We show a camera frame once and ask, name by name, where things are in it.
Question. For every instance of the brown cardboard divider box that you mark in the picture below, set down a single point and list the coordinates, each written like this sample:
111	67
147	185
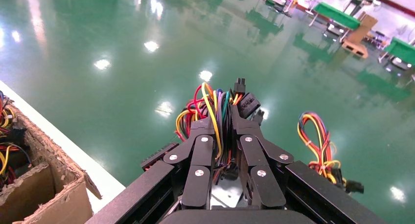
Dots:
55	203

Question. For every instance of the green topped table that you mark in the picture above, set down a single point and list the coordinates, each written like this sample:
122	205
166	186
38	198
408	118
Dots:
337	15
402	49

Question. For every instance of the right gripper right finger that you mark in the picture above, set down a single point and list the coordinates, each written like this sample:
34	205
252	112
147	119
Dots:
256	157

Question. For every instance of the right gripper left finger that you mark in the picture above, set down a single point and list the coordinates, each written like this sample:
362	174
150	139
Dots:
197	157

